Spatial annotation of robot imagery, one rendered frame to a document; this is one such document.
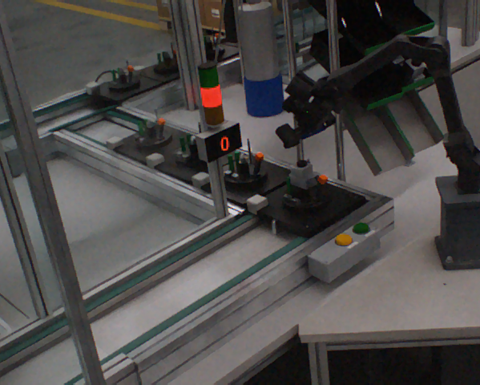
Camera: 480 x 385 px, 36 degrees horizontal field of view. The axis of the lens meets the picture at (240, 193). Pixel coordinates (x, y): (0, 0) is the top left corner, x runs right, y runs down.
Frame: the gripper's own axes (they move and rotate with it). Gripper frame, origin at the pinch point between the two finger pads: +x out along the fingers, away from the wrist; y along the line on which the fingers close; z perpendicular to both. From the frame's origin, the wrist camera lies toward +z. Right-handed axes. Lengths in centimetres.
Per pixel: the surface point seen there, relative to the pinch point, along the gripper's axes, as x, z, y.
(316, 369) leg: 13, -52, 32
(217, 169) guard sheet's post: 13.3, 6.3, 18.9
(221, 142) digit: 2.8, 9.3, 19.8
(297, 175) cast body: 7.8, -7.6, 2.3
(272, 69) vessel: 57, 46, -60
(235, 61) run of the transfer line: 92, 72, -79
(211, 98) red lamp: -6.1, 18.1, 20.4
